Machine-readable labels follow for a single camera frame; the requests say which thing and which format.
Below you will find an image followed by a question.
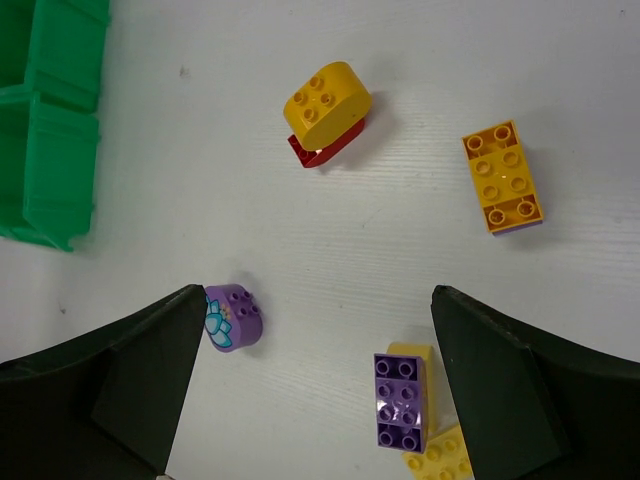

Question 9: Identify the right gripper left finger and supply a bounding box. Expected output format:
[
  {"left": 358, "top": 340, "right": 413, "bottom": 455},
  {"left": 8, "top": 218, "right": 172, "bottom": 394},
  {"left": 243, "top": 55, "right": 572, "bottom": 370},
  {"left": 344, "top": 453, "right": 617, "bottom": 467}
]
[{"left": 1, "top": 285, "right": 206, "bottom": 479}]

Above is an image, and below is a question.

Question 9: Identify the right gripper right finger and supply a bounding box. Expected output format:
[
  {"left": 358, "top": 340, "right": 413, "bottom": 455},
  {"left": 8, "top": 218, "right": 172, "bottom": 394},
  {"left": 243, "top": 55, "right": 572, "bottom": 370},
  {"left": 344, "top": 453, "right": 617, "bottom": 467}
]
[{"left": 431, "top": 285, "right": 639, "bottom": 479}]

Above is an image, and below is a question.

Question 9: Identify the small yellow lego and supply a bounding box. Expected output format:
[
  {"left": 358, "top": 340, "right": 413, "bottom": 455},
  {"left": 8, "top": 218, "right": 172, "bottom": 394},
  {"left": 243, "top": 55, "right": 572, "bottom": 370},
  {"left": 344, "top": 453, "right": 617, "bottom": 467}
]
[{"left": 386, "top": 342, "right": 439, "bottom": 436}]

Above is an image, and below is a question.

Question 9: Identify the purple lego brick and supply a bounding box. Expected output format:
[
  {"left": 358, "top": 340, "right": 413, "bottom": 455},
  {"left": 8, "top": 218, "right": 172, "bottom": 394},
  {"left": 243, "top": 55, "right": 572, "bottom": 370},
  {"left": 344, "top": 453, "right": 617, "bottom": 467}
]
[{"left": 373, "top": 353, "right": 428, "bottom": 454}]

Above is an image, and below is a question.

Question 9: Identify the purple flower lego piece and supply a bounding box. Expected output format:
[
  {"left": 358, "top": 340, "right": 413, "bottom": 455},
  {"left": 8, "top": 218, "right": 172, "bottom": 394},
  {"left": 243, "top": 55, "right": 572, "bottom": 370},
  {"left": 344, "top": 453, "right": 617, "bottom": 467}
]
[{"left": 205, "top": 284, "right": 263, "bottom": 353}]

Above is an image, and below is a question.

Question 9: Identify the orange lego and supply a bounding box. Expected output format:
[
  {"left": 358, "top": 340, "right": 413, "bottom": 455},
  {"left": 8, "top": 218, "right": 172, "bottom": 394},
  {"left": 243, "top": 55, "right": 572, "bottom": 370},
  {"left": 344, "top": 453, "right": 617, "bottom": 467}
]
[{"left": 462, "top": 120, "right": 544, "bottom": 234}]

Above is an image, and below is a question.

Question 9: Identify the small dark red lego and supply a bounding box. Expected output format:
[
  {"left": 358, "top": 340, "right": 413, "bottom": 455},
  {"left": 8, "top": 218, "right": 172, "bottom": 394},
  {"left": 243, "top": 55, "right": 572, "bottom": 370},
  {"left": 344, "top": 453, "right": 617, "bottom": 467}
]
[{"left": 287, "top": 118, "right": 366, "bottom": 169}]

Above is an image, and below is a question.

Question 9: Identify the orange lego brick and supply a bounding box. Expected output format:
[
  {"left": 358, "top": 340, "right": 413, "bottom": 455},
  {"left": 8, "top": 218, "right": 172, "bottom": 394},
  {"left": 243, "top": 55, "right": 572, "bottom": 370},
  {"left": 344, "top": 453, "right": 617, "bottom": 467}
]
[{"left": 283, "top": 61, "right": 373, "bottom": 151}]

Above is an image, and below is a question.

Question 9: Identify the yellow lego plate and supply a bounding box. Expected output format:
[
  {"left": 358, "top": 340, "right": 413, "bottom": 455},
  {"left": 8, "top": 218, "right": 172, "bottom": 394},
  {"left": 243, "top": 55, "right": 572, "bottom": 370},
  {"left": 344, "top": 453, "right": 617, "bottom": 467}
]
[{"left": 402, "top": 424, "right": 473, "bottom": 480}]

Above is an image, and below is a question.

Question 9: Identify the green four-compartment sorting tray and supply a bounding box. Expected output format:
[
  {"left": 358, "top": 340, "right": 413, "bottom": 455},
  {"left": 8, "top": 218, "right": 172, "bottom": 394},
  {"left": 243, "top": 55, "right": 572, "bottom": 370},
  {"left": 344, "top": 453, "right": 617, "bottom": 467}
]
[{"left": 1, "top": 0, "right": 110, "bottom": 252}]

